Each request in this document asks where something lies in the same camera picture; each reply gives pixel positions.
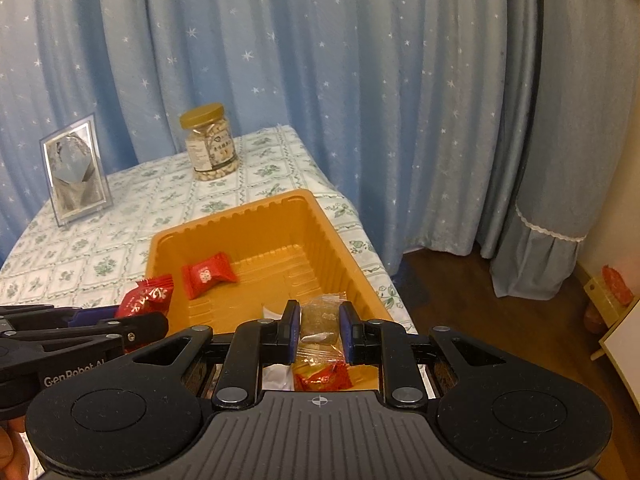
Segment clear snack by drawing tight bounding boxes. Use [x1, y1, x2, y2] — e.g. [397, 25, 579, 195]
[292, 292, 345, 376]

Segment red candy packet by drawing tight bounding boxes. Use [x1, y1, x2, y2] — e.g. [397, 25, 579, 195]
[181, 252, 238, 300]

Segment small yellow stool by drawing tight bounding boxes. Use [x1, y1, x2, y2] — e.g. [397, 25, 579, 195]
[584, 266, 639, 334]

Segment nut jar gold lid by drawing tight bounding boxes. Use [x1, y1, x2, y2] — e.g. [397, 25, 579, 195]
[180, 103, 239, 181]

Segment person's left hand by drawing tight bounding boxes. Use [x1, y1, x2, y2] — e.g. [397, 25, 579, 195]
[0, 417, 30, 480]

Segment blue star curtain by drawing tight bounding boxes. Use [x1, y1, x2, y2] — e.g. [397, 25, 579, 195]
[1, 0, 538, 271]

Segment small red candy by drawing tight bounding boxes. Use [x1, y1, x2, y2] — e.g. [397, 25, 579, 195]
[293, 362, 352, 392]

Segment red snack packet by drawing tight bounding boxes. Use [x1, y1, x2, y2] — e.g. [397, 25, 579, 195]
[115, 274, 174, 318]

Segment grey lace trimmed curtain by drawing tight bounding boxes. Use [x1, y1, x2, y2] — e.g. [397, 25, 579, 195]
[490, 0, 639, 300]

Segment orange plastic tray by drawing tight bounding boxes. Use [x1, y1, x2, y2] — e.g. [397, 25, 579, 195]
[145, 190, 389, 334]

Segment white wrapped candy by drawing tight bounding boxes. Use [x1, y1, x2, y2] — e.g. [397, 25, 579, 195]
[262, 364, 295, 391]

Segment white cabinet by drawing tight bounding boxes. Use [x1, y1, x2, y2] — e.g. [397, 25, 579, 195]
[590, 299, 640, 408]

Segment silver picture frame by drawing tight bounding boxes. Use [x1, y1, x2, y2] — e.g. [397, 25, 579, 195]
[40, 114, 113, 229]

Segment floral white tablecloth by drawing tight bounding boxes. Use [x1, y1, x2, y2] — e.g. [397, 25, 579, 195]
[1, 126, 416, 332]

